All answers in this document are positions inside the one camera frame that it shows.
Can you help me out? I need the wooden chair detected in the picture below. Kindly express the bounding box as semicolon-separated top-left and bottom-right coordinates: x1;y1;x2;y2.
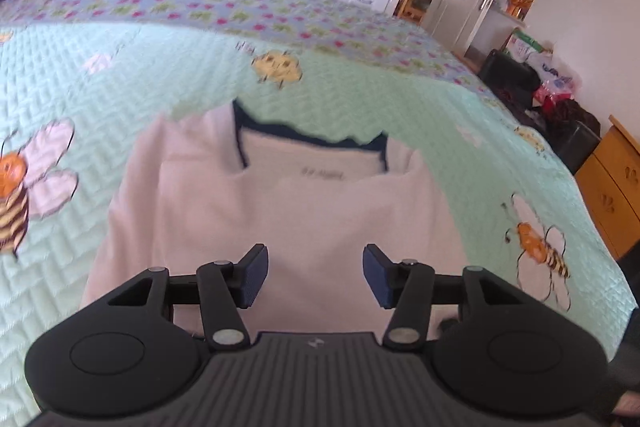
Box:
395;0;437;26

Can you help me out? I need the white shirt with navy trim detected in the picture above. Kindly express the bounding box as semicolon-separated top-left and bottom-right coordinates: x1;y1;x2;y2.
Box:
80;99;472;343

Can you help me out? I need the black bag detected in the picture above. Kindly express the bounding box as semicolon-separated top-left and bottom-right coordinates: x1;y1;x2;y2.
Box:
552;119;602;176

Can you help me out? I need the green quilted bee blanket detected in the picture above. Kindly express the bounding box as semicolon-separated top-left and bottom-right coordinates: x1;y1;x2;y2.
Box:
0;22;639;427

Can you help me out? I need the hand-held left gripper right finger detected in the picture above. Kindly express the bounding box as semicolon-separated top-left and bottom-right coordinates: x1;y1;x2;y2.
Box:
362;243;526;353

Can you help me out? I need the black suitcase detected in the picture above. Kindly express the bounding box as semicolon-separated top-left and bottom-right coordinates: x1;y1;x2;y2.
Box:
477;49;544;108

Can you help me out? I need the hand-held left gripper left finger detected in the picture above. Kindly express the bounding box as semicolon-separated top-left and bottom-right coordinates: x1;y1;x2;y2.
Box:
107;243;271;353

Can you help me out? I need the white plastic bag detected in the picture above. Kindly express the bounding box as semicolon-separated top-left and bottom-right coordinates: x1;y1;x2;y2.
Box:
527;52;584;96

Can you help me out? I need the purple floral bed sheet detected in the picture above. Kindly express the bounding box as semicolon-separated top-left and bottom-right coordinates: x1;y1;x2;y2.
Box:
0;0;501;94

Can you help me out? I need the wooden desk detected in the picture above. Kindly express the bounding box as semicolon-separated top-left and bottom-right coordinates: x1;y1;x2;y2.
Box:
575;114;640;261

